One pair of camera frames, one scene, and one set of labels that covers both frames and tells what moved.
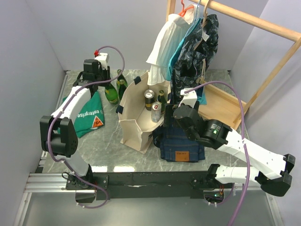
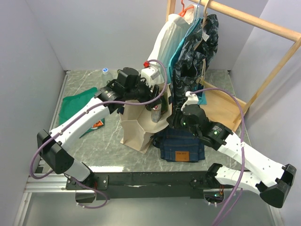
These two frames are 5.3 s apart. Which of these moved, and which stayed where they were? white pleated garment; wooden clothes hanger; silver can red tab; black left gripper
Moved: black left gripper
Stayed: wooden clothes hanger; white pleated garment; silver can red tab
